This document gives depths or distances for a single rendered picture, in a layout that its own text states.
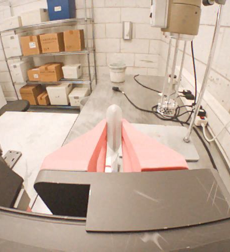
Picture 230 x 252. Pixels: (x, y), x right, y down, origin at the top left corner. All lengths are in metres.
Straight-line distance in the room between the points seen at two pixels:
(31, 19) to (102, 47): 1.12
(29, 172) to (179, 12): 0.64
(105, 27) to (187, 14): 2.15
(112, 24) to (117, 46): 0.33
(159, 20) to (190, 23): 0.08
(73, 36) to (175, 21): 1.93
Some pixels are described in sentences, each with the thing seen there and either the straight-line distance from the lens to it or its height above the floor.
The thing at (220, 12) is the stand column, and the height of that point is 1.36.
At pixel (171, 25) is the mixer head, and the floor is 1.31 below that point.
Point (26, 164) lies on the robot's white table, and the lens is 0.60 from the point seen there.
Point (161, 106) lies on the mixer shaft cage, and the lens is 0.50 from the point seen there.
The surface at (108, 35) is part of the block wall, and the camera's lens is 2.51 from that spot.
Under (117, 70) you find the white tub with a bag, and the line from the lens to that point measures 1.13.
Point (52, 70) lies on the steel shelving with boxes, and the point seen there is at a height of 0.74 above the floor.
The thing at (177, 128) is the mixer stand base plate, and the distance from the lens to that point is 0.70.
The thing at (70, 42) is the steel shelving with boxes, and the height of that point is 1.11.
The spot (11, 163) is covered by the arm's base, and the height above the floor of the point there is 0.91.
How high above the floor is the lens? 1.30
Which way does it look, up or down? 36 degrees down
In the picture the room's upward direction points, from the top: straight up
